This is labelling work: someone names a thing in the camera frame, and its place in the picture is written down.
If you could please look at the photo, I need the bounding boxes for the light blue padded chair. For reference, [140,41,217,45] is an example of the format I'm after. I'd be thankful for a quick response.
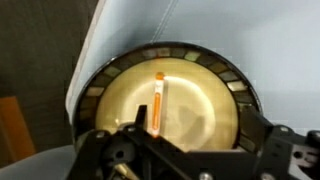
[0,0,320,180]

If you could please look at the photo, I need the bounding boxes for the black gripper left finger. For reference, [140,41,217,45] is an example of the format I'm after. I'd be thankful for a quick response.
[66,104,188,180]

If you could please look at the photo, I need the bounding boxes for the black bowl with beige inside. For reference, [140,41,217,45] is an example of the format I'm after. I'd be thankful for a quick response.
[71,41,264,154]

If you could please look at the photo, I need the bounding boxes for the orange marker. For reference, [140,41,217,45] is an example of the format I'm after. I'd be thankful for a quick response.
[150,71,167,138]

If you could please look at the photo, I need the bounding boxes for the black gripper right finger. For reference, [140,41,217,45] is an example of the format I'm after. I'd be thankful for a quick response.
[238,106,320,180]

